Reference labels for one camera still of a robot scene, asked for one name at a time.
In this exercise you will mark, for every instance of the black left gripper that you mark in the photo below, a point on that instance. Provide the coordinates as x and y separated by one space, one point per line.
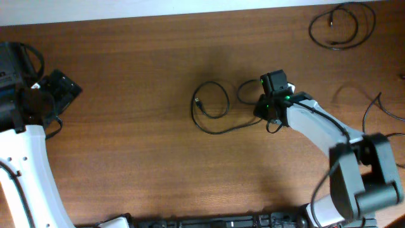
64 87

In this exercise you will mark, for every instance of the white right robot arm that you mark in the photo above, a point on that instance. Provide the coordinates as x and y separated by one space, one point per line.
363 177

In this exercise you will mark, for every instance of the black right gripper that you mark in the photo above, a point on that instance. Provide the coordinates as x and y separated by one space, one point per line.
261 111

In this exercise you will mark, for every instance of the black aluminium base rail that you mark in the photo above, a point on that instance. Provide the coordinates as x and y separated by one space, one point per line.
264 220

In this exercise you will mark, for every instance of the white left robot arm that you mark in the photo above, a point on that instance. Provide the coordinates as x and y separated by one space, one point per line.
30 102

